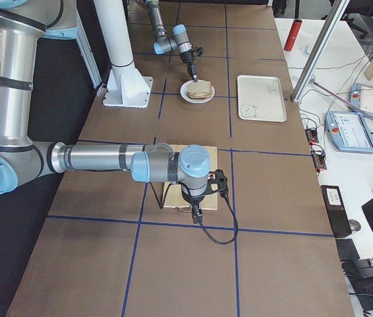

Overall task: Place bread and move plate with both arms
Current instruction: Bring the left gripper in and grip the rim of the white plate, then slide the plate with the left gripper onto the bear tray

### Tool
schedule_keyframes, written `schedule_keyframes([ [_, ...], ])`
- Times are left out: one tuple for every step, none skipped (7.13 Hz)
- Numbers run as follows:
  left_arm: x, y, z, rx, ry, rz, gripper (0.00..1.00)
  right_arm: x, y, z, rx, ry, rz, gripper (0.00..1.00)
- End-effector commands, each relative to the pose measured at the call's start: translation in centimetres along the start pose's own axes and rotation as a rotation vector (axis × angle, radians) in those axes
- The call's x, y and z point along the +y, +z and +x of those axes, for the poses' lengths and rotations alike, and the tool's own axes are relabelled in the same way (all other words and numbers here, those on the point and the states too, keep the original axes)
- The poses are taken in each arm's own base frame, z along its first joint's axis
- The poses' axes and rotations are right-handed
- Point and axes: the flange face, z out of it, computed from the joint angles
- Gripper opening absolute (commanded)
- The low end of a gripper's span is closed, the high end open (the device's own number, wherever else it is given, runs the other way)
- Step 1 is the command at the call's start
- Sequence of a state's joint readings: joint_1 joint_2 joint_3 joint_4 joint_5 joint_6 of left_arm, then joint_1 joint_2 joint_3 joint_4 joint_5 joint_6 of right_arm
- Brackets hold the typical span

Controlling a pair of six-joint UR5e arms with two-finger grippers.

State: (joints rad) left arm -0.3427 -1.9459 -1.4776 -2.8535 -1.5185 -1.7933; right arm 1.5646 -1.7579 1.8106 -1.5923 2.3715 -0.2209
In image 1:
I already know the near teach pendant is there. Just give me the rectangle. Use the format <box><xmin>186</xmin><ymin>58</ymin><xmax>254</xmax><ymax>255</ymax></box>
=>
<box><xmin>325</xmin><ymin>111</ymin><xmax>373</xmax><ymax>154</ymax></box>

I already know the far teach pendant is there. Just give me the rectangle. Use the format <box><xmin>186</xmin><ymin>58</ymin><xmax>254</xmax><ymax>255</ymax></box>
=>
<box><xmin>350</xmin><ymin>83</ymin><xmax>373</xmax><ymax>116</ymax></box>

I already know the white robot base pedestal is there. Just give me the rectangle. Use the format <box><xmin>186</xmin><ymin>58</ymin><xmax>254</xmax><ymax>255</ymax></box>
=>
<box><xmin>94</xmin><ymin>0</ymin><xmax>153</xmax><ymax>108</ymax></box>

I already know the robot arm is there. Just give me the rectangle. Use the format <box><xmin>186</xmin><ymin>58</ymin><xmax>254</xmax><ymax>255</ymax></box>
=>
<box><xmin>143</xmin><ymin>0</ymin><xmax>199</xmax><ymax>82</ymax></box>
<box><xmin>0</xmin><ymin>38</ymin><xmax>94</xmax><ymax>230</ymax></box>

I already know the teach pendant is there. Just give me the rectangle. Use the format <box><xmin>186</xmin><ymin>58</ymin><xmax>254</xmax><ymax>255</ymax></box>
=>
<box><xmin>350</xmin><ymin>83</ymin><xmax>373</xmax><ymax>116</ymax></box>
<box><xmin>325</xmin><ymin>111</ymin><xmax>373</xmax><ymax>154</ymax></box>

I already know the orange connector block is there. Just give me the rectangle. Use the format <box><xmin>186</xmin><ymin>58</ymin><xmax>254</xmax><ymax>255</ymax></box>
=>
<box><xmin>305</xmin><ymin>127</ymin><xmax>327</xmax><ymax>172</ymax></box>

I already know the red cylinder bottle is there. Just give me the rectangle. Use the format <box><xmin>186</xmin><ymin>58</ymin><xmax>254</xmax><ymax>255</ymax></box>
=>
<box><xmin>283</xmin><ymin>18</ymin><xmax>302</xmax><ymax>52</ymax></box>

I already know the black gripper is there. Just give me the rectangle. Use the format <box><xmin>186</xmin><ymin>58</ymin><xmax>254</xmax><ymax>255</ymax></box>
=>
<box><xmin>181</xmin><ymin>51</ymin><xmax>198</xmax><ymax>83</ymax></box>
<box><xmin>189</xmin><ymin>203</ymin><xmax>203</xmax><ymax>225</ymax></box>

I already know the wooden cutting board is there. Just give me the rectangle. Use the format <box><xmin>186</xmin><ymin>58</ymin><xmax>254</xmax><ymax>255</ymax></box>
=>
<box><xmin>164</xmin><ymin>146</ymin><xmax>218</xmax><ymax>211</ymax></box>

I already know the aluminium frame post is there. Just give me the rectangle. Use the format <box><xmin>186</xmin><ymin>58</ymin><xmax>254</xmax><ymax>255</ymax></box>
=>
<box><xmin>291</xmin><ymin>0</ymin><xmax>350</xmax><ymax>103</ymax></box>

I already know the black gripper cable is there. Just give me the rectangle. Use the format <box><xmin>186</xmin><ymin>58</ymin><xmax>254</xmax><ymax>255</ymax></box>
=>
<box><xmin>151</xmin><ymin>180</ymin><xmax>239</xmax><ymax>245</ymax></box>

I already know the cream bear serving tray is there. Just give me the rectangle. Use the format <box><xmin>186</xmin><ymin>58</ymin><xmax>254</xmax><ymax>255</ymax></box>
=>
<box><xmin>236</xmin><ymin>75</ymin><xmax>287</xmax><ymax>123</ymax></box>

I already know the black power box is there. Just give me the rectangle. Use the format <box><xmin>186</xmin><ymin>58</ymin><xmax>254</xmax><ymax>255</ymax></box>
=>
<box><xmin>320</xmin><ymin>185</ymin><xmax>352</xmax><ymax>238</ymax></box>

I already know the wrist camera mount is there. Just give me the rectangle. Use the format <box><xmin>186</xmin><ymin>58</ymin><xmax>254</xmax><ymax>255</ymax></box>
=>
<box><xmin>204</xmin><ymin>169</ymin><xmax>229</xmax><ymax>199</ymax></box>

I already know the bread slice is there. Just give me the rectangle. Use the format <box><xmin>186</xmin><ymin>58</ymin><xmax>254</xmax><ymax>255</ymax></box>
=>
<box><xmin>187</xmin><ymin>89</ymin><xmax>213</xmax><ymax>100</ymax></box>
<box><xmin>187</xmin><ymin>81</ymin><xmax>211</xmax><ymax>95</ymax></box>

